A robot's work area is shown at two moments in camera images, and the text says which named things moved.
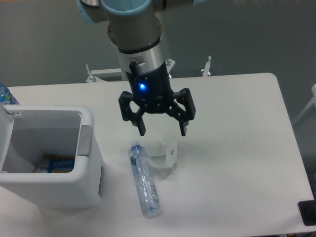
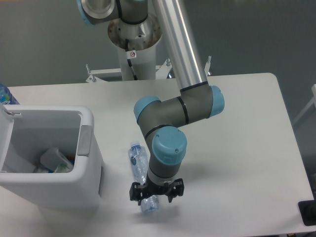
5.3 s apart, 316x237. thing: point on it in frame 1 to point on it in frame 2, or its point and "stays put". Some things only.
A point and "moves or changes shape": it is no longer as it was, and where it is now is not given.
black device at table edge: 307,210 stays put
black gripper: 153,90 to 151,189
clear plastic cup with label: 162,152 moves or changes shape
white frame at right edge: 311,103 stays put
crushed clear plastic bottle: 146,187 stays put
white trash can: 27,132 stays put
